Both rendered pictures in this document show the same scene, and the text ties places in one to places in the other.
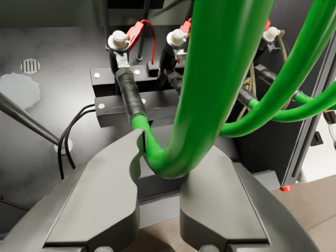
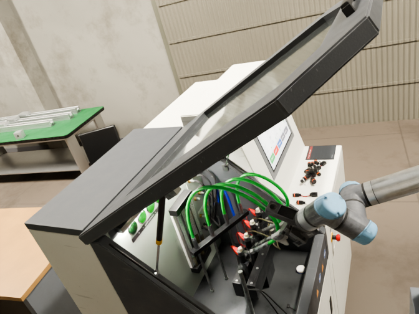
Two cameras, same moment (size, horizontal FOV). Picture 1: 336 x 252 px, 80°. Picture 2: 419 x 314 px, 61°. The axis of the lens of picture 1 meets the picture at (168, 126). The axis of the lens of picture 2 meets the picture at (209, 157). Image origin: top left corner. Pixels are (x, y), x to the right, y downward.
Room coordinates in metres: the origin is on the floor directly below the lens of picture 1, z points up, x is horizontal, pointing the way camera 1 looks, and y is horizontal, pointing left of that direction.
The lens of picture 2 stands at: (-0.91, 0.31, 2.11)
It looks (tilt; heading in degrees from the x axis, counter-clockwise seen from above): 28 degrees down; 351
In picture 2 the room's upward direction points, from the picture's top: 16 degrees counter-clockwise
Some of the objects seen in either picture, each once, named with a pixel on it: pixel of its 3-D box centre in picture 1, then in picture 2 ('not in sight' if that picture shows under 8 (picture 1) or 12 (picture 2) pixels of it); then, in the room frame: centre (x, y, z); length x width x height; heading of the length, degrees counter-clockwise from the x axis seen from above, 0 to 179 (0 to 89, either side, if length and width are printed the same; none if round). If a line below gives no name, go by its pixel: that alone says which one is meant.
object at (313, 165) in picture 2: not in sight; (313, 169); (0.60, -0.47, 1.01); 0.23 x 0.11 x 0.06; 139
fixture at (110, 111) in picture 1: (169, 97); (258, 265); (0.23, 0.04, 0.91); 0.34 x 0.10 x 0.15; 139
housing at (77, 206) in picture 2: not in sight; (198, 243); (0.70, 0.24, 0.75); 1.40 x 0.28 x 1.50; 139
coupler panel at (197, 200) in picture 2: not in sight; (200, 192); (0.49, 0.16, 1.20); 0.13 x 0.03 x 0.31; 139
